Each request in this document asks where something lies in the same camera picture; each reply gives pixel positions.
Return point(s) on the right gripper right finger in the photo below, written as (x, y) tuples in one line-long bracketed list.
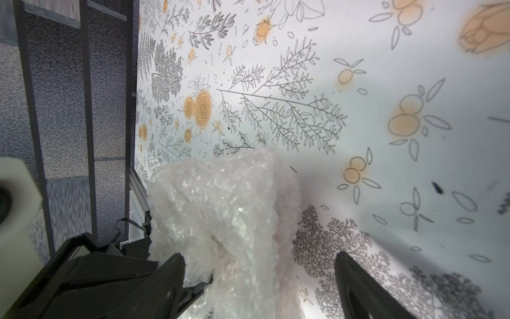
[(361, 295)]

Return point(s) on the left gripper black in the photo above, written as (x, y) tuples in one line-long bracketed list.
[(84, 280)]

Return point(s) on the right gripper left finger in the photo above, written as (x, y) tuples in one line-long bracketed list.
[(142, 288)]

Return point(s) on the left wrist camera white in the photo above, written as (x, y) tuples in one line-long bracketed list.
[(20, 203)]

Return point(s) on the clear bubble wrap sheet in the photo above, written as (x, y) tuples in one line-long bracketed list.
[(233, 219)]

